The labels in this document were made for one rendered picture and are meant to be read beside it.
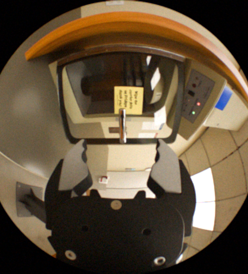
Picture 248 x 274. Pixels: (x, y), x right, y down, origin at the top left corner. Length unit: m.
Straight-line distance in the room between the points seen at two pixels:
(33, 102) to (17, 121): 0.08
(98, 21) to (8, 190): 1.40
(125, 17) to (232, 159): 1.59
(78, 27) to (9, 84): 0.20
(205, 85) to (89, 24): 0.34
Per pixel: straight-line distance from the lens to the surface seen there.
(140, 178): 3.17
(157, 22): 0.23
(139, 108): 0.25
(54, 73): 0.39
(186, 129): 0.41
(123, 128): 0.21
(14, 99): 0.29
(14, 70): 0.31
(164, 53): 0.30
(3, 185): 1.30
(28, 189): 1.43
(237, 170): 1.54
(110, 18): 0.23
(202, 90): 0.34
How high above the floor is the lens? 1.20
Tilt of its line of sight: 1 degrees down
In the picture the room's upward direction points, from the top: 90 degrees clockwise
